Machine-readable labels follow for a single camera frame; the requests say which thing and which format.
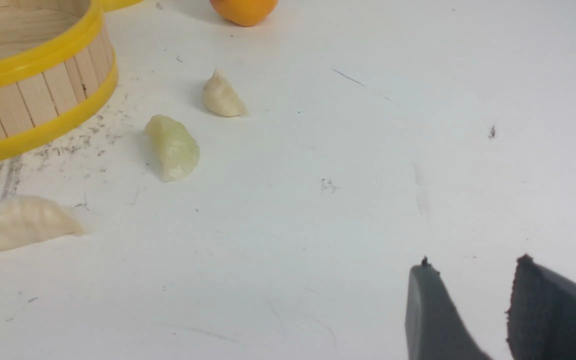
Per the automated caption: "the orange yellow toy pear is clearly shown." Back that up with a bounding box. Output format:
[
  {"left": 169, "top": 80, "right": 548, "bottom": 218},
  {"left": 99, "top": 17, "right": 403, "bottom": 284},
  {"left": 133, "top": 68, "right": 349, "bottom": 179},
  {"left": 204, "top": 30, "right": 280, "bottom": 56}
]
[{"left": 210, "top": 0, "right": 279, "bottom": 27}]

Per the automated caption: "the large white dumpling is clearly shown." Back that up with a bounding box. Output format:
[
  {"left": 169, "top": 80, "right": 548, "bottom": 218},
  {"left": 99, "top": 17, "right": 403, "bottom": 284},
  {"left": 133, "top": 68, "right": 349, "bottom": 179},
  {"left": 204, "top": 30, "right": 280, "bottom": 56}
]
[{"left": 0, "top": 194, "right": 86, "bottom": 252}]

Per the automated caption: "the wooden steamer tray yellow rim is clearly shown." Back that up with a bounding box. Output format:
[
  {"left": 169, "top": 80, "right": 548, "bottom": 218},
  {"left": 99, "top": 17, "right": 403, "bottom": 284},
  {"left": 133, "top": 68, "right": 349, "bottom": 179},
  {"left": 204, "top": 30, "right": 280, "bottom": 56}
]
[{"left": 0, "top": 0, "right": 118, "bottom": 161}]

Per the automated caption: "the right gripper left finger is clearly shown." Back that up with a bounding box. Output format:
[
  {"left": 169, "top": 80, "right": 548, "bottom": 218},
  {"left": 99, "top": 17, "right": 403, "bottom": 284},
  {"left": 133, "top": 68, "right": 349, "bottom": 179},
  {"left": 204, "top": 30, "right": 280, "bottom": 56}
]
[{"left": 404, "top": 257, "right": 490, "bottom": 360}]

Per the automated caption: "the small white dumpling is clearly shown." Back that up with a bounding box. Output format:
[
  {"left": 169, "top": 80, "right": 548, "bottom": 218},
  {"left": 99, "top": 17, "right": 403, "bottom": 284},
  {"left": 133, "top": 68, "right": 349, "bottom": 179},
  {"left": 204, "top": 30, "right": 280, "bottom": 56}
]
[{"left": 202, "top": 68, "right": 249, "bottom": 117}]

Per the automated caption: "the pale green dumpling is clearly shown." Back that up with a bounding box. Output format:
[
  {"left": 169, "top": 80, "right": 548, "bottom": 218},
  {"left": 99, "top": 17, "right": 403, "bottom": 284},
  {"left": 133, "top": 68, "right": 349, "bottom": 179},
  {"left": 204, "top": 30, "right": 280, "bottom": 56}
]
[{"left": 144, "top": 114, "right": 201, "bottom": 183}]

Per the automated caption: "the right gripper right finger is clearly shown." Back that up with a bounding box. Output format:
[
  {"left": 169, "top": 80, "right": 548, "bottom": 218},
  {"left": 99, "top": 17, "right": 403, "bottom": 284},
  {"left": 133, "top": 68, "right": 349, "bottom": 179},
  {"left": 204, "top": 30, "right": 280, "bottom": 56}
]
[{"left": 506, "top": 255, "right": 576, "bottom": 360}]

